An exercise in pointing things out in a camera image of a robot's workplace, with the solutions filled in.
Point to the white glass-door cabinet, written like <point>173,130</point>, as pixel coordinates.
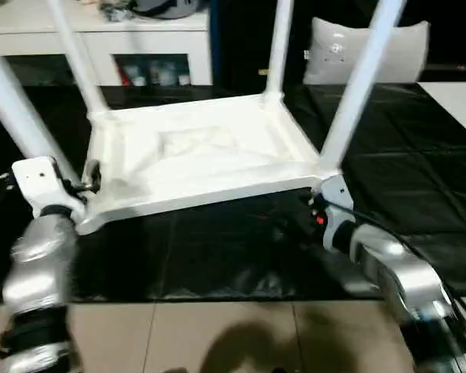
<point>140,39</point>

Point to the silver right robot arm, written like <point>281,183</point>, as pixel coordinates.
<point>404,280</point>

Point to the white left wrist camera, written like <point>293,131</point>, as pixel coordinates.
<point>43,186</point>

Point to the white flat board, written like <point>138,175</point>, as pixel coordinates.
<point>458,105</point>

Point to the dark items on cabinet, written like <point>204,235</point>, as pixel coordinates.
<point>151,6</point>

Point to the black table mat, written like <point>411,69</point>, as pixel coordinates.
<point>217,256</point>

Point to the small yellow tag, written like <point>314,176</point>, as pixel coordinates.
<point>263,72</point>

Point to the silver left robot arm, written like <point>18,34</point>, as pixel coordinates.
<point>39,287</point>

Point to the white plastic table top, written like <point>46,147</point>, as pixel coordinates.
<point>202,155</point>

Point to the grey cushion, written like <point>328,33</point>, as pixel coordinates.
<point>408,54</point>

